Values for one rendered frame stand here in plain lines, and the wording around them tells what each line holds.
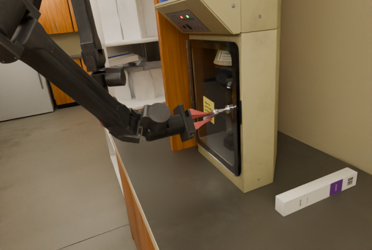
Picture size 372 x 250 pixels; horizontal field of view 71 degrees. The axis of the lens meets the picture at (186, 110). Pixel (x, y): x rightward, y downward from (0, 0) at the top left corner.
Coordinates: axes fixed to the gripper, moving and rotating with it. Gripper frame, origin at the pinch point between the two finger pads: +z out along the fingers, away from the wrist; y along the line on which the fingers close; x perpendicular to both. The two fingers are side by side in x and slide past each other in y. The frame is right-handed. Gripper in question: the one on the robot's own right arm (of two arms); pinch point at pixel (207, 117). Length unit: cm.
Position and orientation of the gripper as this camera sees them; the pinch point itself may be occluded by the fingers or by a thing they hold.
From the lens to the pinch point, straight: 79.5
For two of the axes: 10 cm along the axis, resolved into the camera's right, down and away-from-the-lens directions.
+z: 9.0, -1.9, 3.8
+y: -2.8, -9.4, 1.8
